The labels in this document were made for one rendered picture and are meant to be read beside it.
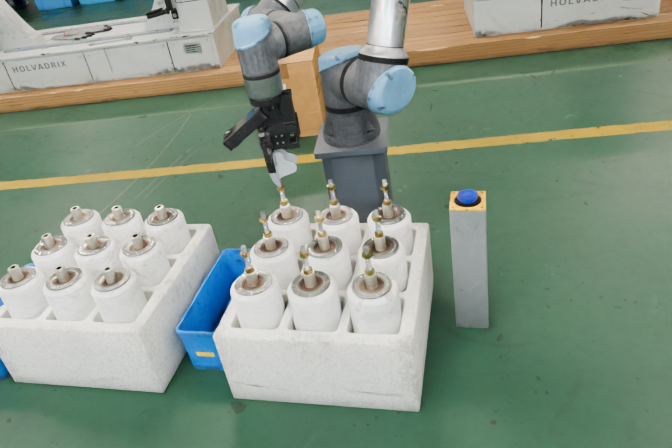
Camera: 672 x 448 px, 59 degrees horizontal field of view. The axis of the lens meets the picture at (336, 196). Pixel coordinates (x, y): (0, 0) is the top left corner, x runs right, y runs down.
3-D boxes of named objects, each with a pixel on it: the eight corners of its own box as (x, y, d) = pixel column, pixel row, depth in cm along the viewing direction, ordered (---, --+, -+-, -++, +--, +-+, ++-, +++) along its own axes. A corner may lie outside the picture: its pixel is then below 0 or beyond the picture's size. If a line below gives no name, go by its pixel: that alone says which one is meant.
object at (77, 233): (97, 262, 164) (73, 208, 155) (128, 263, 162) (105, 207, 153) (78, 285, 156) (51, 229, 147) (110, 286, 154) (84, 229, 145)
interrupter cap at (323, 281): (331, 295, 110) (331, 292, 110) (291, 301, 110) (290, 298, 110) (329, 270, 117) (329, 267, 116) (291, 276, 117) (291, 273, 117)
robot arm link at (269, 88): (241, 83, 116) (245, 69, 123) (246, 105, 118) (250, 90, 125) (279, 77, 115) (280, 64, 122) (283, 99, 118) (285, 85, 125)
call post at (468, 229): (457, 306, 139) (450, 192, 123) (488, 307, 137) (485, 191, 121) (456, 327, 133) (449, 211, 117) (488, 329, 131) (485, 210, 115)
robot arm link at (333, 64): (350, 87, 159) (343, 37, 152) (384, 97, 149) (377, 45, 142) (314, 102, 153) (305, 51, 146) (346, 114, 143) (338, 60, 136)
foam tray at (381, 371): (284, 279, 157) (271, 223, 148) (433, 282, 147) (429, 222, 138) (233, 398, 125) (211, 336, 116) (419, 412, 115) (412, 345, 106)
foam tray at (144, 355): (103, 275, 171) (80, 224, 162) (228, 278, 161) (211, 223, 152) (14, 382, 139) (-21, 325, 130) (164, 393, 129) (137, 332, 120)
